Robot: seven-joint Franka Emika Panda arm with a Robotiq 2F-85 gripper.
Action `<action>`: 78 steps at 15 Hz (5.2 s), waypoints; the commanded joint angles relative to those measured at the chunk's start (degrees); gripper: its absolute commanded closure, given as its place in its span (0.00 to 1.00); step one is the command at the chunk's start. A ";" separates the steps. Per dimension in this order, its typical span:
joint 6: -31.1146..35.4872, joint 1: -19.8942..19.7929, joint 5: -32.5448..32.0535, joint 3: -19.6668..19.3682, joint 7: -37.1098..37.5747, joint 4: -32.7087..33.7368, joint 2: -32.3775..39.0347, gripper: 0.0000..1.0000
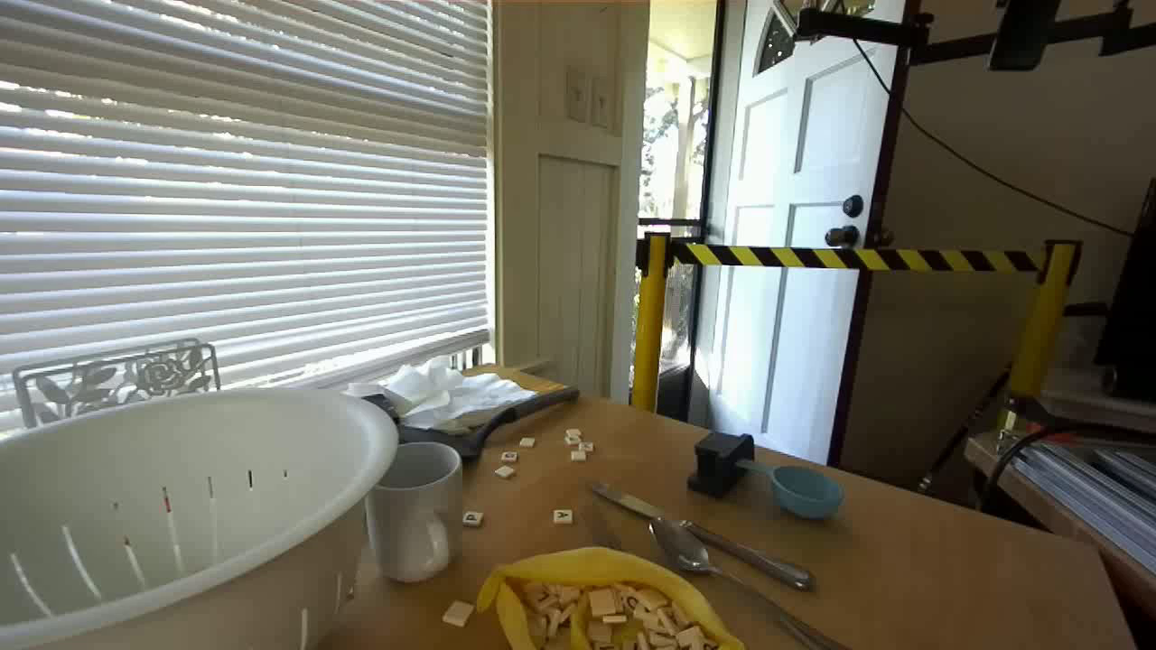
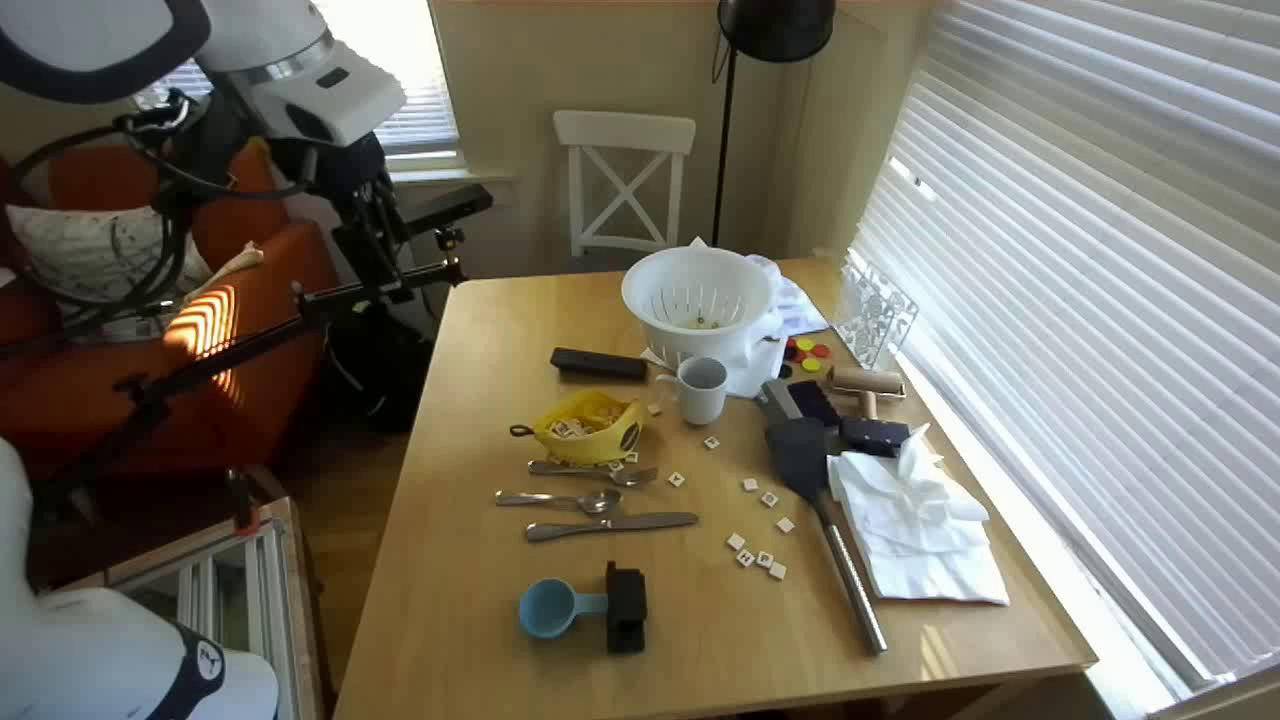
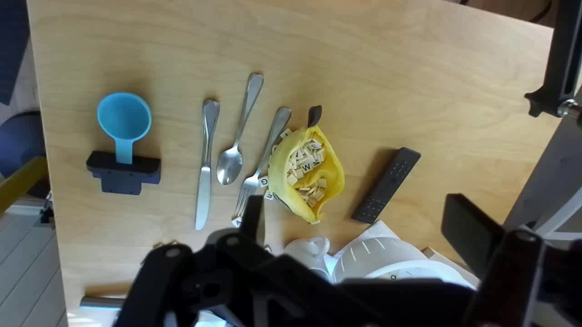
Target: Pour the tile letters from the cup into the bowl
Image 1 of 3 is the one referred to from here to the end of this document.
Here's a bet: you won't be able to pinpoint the thin black wall cable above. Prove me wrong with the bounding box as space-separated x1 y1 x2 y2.
845 32 1139 244

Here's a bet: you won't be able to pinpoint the white paper towel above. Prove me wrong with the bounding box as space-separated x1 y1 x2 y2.
342 353 540 439

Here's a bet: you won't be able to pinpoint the white ceramic mug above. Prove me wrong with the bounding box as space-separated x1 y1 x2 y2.
367 439 468 590

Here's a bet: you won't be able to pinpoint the wide white window blinds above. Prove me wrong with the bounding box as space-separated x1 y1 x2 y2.
0 0 497 426

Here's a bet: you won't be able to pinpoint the yellow black striped barrier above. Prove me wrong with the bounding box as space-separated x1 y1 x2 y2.
627 232 1085 421

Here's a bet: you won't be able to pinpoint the black camera stand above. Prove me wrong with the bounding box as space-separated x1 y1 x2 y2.
792 0 1156 73

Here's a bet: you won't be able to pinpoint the white light switch plate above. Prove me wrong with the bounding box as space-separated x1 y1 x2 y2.
561 62 625 139

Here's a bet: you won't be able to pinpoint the brown board panel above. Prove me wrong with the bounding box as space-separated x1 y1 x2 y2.
839 264 1040 487

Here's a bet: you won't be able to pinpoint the silver spoon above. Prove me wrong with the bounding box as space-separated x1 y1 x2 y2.
647 513 851 650

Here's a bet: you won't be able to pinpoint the black slanted rod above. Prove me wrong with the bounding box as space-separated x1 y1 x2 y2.
914 374 1010 495

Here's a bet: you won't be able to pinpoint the black side table cable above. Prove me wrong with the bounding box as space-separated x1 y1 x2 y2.
975 412 1093 518

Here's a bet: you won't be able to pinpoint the ornate metal rack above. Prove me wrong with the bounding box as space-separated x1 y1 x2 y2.
12 338 225 433

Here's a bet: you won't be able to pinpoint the metal fork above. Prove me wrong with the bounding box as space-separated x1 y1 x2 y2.
584 476 820 595

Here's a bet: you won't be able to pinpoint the small black box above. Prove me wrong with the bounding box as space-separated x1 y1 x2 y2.
687 432 759 503

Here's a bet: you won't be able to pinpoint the black mounted camera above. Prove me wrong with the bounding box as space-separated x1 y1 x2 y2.
987 0 1064 73

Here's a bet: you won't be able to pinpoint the yellow pouch of letter tiles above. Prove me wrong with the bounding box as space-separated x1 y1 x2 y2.
473 541 747 650

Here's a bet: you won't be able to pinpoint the white plastic colander bowl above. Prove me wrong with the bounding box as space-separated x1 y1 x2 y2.
0 386 399 650

